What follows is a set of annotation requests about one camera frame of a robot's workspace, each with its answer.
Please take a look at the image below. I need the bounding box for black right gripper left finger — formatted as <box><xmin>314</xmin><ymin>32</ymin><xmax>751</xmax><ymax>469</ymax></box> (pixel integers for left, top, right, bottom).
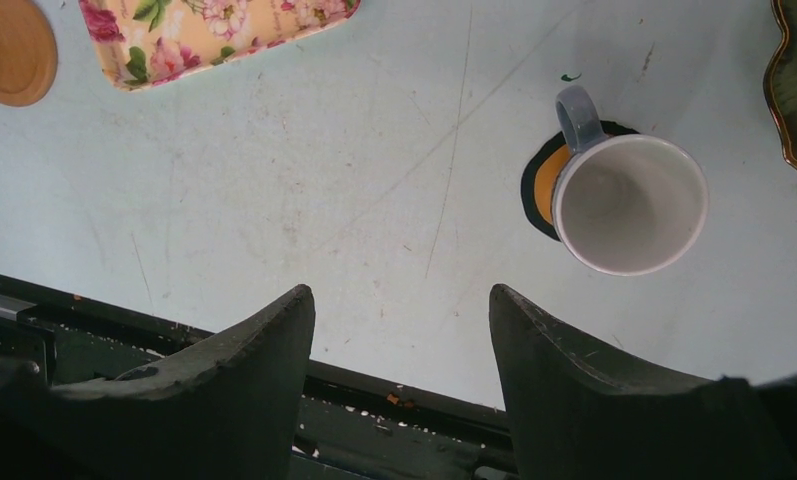
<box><xmin>0</xmin><ymin>284</ymin><xmax>316</xmax><ymax>479</ymax></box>

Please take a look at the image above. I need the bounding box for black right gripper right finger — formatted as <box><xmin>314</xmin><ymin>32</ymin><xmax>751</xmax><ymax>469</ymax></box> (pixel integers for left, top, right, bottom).
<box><xmin>489</xmin><ymin>284</ymin><xmax>797</xmax><ymax>479</ymax></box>

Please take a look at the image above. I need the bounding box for blue grey mug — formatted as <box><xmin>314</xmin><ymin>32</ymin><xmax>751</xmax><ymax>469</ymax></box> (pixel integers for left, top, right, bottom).
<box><xmin>550</xmin><ymin>85</ymin><xmax>709</xmax><ymax>276</ymax></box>

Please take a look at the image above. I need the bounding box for orange question mark coaster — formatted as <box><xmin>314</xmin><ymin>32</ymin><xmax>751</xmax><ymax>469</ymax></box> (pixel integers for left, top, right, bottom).
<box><xmin>520</xmin><ymin>119</ymin><xmax>641</xmax><ymax>244</ymax></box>

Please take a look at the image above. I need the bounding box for floral rectangular tray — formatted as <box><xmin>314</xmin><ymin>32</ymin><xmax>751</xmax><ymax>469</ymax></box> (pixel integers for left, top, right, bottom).
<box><xmin>79</xmin><ymin>0</ymin><xmax>359</xmax><ymax>91</ymax></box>

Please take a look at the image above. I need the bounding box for upper wooden round coaster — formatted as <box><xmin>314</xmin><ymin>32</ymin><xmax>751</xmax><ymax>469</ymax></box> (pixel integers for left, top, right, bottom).
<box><xmin>0</xmin><ymin>0</ymin><xmax>58</xmax><ymax>107</ymax></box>

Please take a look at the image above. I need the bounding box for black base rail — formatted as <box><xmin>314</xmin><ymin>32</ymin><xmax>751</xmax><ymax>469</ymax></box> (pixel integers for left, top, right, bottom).
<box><xmin>0</xmin><ymin>275</ymin><xmax>518</xmax><ymax>479</ymax></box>

